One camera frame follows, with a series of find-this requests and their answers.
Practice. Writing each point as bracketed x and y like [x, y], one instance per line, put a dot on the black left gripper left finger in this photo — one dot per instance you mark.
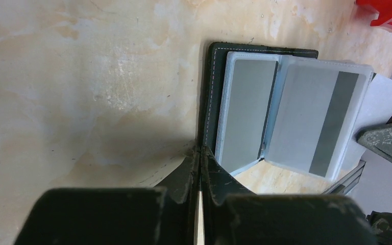
[164, 214]

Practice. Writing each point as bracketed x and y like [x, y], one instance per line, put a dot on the silver grey credit card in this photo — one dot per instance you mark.
[248, 104]

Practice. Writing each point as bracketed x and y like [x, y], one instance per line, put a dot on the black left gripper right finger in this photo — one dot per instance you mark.
[235, 215]

